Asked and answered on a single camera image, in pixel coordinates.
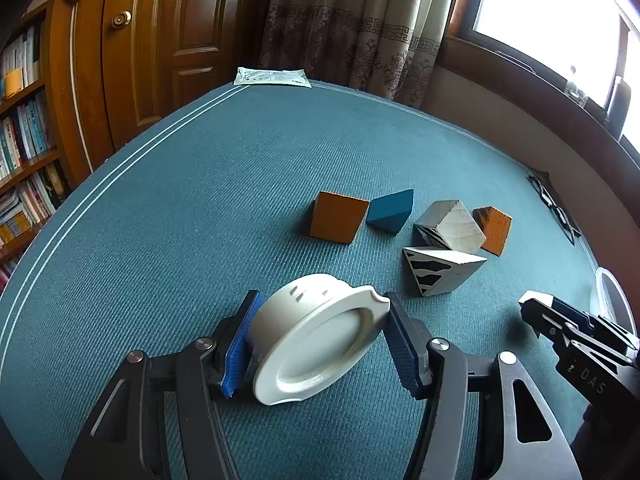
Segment white black-striped triangular block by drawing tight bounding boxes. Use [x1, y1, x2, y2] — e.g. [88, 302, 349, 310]
[402, 246, 488, 298]

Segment wooden bookshelf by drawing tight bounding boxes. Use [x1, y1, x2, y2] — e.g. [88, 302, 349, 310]
[0, 0, 96, 281]

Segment beige patterned curtain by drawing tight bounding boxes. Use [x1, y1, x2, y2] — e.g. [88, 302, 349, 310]
[257, 0, 463, 108]

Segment black eyeglasses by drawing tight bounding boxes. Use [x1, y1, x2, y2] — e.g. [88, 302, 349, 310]
[527, 172, 582, 246]

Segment brown wooden door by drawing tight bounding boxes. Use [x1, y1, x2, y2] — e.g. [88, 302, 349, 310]
[75, 0, 281, 161]

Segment rows of books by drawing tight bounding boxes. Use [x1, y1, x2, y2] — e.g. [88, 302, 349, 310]
[0, 22, 71, 281]

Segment wooden framed window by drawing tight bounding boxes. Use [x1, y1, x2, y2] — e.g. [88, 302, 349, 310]
[447, 0, 640, 161]

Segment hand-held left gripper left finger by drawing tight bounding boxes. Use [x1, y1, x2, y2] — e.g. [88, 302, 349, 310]
[62, 290, 266, 480]

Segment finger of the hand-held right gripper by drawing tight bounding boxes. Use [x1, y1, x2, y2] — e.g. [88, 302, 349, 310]
[552, 297, 640, 358]
[520, 291, 640, 411]

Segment blue triangular block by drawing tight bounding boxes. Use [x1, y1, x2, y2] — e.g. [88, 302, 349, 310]
[366, 189, 416, 235]

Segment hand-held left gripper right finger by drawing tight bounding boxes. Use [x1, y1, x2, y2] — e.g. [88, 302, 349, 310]
[382, 291, 583, 480]

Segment white round plastic lid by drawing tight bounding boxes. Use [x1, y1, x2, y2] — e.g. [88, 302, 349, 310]
[248, 273, 391, 407]

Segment large orange block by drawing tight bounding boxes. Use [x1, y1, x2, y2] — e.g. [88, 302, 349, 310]
[308, 191, 371, 246]

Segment clear plastic bowl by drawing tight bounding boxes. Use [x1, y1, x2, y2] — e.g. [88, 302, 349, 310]
[590, 266, 638, 336]

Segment light wooden cube block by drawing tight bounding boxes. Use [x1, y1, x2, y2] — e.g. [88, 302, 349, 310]
[413, 200, 487, 254]

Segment small orange black-striped block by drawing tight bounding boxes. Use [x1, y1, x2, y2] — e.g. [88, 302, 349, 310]
[473, 206, 513, 257]

